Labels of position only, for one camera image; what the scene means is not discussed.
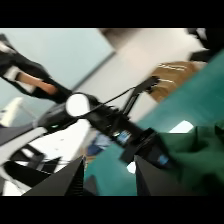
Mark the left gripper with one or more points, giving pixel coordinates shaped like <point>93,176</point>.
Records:
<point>146,143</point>

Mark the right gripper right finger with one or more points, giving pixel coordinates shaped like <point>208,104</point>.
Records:
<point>153,181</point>

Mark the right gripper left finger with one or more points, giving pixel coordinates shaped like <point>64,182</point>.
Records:
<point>68,181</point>

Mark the green T-shirt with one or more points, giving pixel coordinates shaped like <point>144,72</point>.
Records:
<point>196,160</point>

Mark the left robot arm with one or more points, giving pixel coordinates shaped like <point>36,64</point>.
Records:
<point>60,116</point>

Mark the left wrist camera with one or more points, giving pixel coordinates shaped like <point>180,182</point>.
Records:
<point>148,84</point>

